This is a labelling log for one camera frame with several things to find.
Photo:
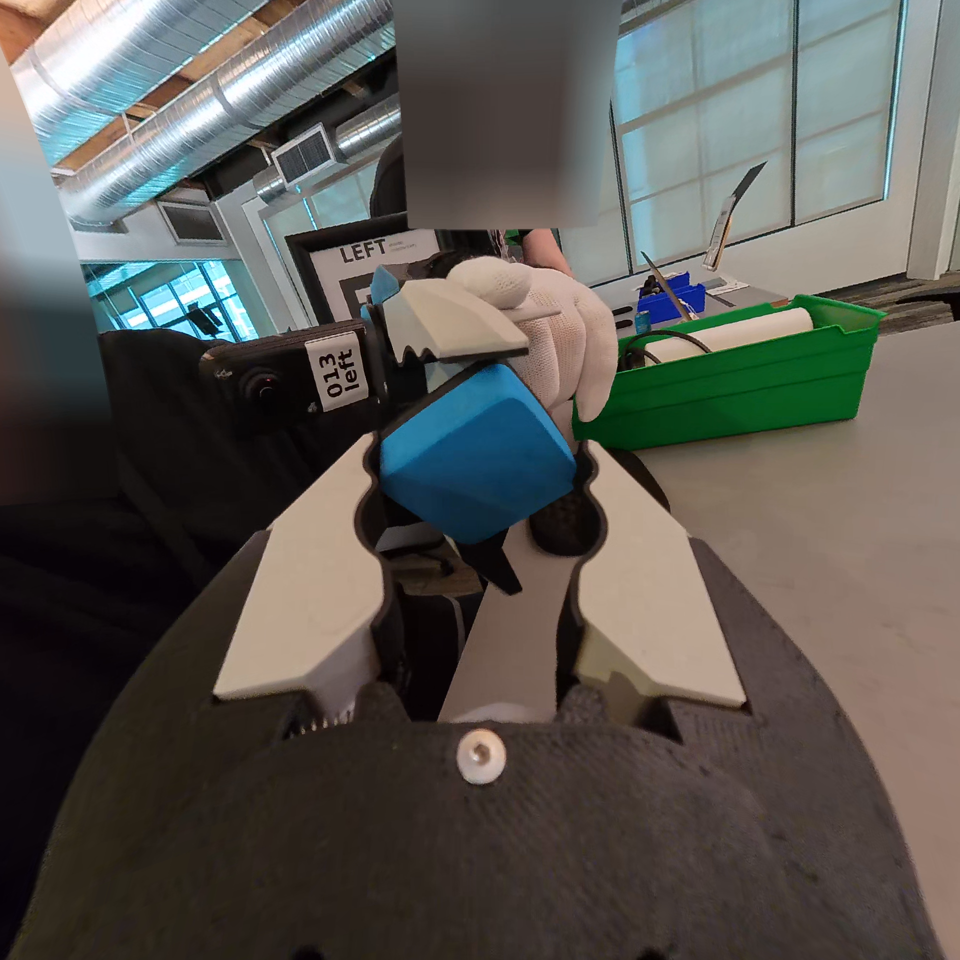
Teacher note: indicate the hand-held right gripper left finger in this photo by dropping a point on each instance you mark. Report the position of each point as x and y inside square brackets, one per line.
[300, 607]

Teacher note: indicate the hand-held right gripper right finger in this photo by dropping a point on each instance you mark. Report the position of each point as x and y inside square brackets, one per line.
[652, 607]

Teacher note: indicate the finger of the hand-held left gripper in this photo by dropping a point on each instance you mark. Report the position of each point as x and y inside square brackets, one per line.
[450, 319]
[427, 570]

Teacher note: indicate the blue black foam eraser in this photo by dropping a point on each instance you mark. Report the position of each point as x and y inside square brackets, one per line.
[480, 450]

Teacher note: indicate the person's left hand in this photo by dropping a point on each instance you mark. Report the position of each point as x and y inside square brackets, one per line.
[577, 345]

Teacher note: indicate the black framed marker poster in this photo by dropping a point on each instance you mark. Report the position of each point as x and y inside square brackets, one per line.
[330, 262]

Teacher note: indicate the green plastic bin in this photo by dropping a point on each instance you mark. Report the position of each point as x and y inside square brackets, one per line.
[735, 405]

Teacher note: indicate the blue plastic bin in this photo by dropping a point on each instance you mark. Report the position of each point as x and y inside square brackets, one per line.
[690, 296]

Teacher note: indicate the white paper roll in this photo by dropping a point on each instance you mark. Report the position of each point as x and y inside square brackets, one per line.
[750, 330]

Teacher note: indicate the wall vent grille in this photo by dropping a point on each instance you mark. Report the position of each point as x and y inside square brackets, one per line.
[191, 223]

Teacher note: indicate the slim silver spiral duct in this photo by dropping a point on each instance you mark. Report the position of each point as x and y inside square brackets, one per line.
[367, 127]

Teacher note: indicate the white duct vent grille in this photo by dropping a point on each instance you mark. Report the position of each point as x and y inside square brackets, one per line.
[304, 156]

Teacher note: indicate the large silver spiral duct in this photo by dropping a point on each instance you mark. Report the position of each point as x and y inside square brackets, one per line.
[225, 97]
[97, 52]

